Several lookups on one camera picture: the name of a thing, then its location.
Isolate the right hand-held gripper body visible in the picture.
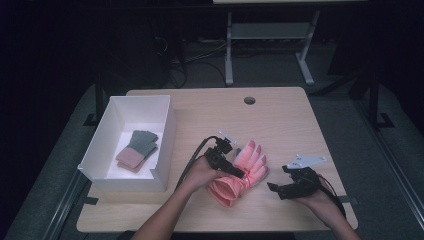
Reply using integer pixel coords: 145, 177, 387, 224
281, 153, 327, 201

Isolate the person's left hand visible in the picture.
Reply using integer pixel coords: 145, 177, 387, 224
181, 155, 232, 194

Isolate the black metal stand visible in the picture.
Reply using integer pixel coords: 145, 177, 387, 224
365, 71, 396, 132
82, 71, 108, 127

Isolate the grey metal floor rail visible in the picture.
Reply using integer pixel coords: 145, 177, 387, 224
353, 99, 424, 232
42, 169, 88, 240

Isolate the white metal desk frame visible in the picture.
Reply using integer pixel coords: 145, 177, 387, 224
224, 9, 322, 87

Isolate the grey knit glove pink cuff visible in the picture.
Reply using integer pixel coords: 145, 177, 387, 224
116, 146, 158, 174
115, 129, 160, 170

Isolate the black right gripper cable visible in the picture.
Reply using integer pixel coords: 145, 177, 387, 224
317, 175, 348, 218

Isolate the pink glove with red print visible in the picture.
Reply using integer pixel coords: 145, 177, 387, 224
208, 139, 270, 208

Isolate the person's right hand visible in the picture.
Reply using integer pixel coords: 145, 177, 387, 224
294, 177, 343, 224

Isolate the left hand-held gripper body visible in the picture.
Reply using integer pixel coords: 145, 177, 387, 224
203, 129, 238, 172

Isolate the bundle of floor cables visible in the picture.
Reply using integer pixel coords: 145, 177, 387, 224
151, 34, 228, 90

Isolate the white box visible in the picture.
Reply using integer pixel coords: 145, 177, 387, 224
77, 94, 177, 193

